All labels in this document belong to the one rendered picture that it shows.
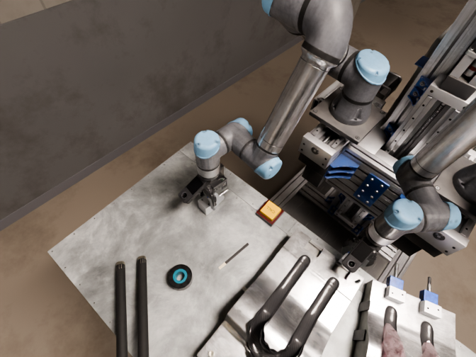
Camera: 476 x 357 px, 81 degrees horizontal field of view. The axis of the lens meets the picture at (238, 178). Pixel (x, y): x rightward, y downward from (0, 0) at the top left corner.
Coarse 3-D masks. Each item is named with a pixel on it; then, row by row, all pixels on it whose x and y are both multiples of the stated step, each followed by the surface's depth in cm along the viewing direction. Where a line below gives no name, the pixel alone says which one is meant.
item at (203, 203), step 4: (224, 192) 112; (204, 196) 108; (200, 200) 107; (204, 200) 107; (208, 200) 107; (200, 204) 107; (204, 204) 106; (208, 204) 107; (200, 208) 110; (204, 208) 106; (208, 208) 106; (204, 212) 110; (208, 212) 109
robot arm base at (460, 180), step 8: (464, 168) 93; (472, 168) 89; (456, 176) 93; (464, 176) 90; (472, 176) 88; (456, 184) 92; (464, 184) 91; (472, 184) 87; (464, 192) 90; (472, 192) 88; (472, 200) 89
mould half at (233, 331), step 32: (288, 256) 93; (320, 256) 93; (256, 288) 85; (320, 288) 88; (352, 288) 88; (224, 320) 84; (288, 320) 80; (320, 320) 83; (224, 352) 80; (320, 352) 76
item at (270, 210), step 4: (268, 204) 109; (272, 204) 109; (264, 208) 108; (268, 208) 108; (272, 208) 108; (276, 208) 108; (260, 212) 109; (264, 212) 107; (268, 212) 107; (272, 212) 107; (276, 212) 107; (268, 216) 106; (272, 216) 106; (272, 220) 107
